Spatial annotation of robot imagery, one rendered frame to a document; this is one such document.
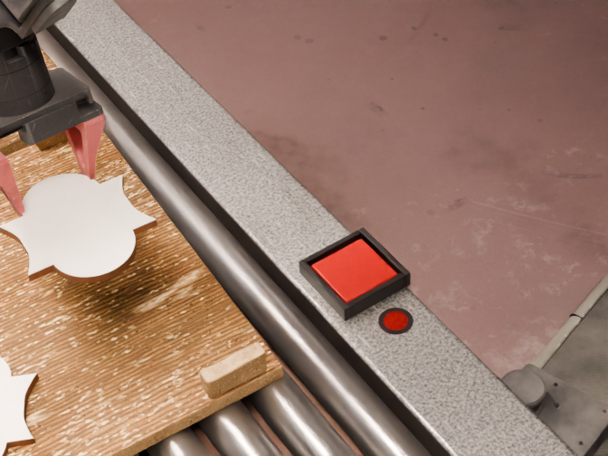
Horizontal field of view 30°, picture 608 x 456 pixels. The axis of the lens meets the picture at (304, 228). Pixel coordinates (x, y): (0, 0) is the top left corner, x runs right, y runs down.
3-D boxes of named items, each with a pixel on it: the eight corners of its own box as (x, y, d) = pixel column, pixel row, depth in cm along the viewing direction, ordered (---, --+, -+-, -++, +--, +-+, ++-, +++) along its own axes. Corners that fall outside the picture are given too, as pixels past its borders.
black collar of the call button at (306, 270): (363, 238, 112) (363, 226, 110) (411, 284, 107) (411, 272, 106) (299, 273, 109) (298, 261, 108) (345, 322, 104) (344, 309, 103)
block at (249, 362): (261, 358, 99) (257, 337, 97) (270, 372, 98) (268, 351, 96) (201, 388, 97) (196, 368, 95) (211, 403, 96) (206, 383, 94)
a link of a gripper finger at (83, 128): (128, 185, 100) (99, 91, 95) (55, 221, 97) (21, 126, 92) (95, 159, 105) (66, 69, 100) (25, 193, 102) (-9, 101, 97)
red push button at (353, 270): (361, 246, 111) (361, 236, 110) (398, 283, 107) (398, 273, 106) (310, 274, 109) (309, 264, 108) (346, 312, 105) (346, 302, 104)
